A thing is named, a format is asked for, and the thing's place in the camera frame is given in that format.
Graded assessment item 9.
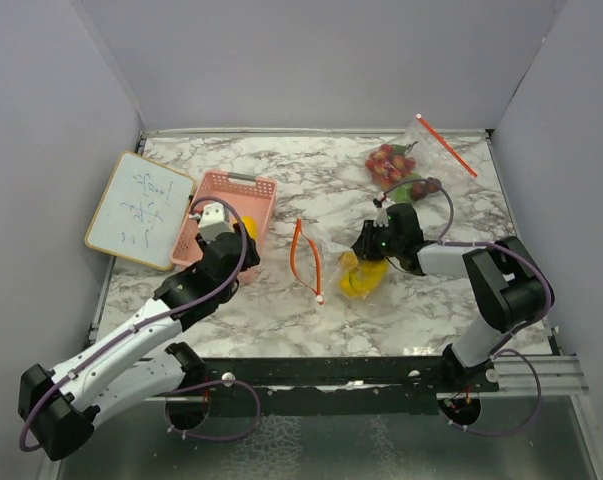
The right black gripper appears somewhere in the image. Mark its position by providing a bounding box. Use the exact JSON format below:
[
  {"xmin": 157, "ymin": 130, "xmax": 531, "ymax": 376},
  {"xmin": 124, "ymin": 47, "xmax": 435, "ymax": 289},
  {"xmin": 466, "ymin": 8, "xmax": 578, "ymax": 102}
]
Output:
[{"xmin": 350, "ymin": 219, "xmax": 403, "ymax": 261}]

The yellow fake banana bunch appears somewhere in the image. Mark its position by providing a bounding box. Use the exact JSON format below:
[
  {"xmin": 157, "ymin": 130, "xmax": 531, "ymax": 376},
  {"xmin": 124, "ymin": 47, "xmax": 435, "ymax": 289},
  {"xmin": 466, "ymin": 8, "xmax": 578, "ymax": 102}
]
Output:
[{"xmin": 338, "ymin": 258, "xmax": 388, "ymax": 299}]

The zip bag with yellow fruit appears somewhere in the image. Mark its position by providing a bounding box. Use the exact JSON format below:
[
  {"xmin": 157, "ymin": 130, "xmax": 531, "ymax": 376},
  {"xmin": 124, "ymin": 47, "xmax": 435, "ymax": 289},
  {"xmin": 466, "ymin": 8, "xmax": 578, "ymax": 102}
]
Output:
[{"xmin": 289, "ymin": 218, "xmax": 389, "ymax": 305}]

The pink plastic basket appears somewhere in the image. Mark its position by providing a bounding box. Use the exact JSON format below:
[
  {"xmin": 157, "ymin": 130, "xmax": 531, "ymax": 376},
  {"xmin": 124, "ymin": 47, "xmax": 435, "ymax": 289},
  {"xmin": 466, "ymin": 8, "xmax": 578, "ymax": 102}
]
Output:
[{"xmin": 171, "ymin": 170, "xmax": 277, "ymax": 267}]

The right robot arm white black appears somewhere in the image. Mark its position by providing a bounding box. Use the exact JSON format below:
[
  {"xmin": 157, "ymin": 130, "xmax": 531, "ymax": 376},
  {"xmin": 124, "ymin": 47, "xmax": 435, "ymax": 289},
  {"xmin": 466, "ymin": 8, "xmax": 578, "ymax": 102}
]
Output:
[{"xmin": 352, "ymin": 200, "xmax": 555, "ymax": 391}]

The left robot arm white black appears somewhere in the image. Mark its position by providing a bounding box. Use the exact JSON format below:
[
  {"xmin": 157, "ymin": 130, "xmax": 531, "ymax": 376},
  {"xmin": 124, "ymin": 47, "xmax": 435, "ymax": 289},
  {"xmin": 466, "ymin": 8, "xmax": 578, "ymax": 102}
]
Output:
[{"xmin": 17, "ymin": 228, "xmax": 260, "ymax": 460}]

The zip bag with berries grapes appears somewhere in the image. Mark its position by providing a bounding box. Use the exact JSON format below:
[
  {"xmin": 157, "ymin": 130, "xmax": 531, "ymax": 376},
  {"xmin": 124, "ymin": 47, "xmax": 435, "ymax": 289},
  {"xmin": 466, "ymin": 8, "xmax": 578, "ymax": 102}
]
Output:
[{"xmin": 361, "ymin": 114, "xmax": 478, "ymax": 204}]

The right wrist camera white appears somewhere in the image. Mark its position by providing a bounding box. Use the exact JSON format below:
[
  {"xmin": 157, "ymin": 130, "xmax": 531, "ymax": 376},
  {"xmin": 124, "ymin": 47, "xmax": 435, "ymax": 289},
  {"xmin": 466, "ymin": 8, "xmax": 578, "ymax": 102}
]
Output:
[{"xmin": 373, "ymin": 192, "xmax": 389, "ymax": 228}]

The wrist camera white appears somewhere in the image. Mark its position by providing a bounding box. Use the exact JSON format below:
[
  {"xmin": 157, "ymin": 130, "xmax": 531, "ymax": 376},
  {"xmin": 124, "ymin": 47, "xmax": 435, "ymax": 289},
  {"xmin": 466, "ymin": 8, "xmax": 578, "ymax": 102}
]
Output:
[
  {"xmin": 189, "ymin": 202, "xmax": 232, "ymax": 244},
  {"xmin": 373, "ymin": 192, "xmax": 389, "ymax": 228}
]

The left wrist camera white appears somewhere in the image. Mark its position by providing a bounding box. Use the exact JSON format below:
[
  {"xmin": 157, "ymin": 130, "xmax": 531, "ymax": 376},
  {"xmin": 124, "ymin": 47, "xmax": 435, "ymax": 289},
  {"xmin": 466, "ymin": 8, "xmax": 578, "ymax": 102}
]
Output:
[{"xmin": 189, "ymin": 202, "xmax": 232, "ymax": 244}]

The small whiteboard wooden frame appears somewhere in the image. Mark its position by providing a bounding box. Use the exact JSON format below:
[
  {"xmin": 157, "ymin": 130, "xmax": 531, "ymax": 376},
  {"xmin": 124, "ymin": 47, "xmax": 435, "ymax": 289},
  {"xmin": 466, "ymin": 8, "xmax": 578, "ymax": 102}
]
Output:
[{"xmin": 84, "ymin": 151, "xmax": 196, "ymax": 271}]

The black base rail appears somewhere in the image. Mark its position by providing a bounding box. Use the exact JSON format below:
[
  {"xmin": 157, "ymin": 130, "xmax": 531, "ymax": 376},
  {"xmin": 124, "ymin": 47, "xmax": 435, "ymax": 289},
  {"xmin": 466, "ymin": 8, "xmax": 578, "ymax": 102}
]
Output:
[{"xmin": 177, "ymin": 356, "xmax": 499, "ymax": 416}]

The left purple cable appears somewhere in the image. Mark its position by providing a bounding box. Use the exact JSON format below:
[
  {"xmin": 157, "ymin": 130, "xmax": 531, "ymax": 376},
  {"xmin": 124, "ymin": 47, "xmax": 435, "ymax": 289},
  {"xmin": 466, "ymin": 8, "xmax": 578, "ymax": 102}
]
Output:
[{"xmin": 18, "ymin": 197, "xmax": 263, "ymax": 454}]

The aluminium frame rail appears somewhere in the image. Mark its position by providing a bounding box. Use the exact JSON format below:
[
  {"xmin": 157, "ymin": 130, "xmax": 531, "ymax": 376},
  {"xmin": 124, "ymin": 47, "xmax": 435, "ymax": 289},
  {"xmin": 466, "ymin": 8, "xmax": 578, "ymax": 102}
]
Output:
[{"xmin": 494, "ymin": 355, "xmax": 589, "ymax": 397}]

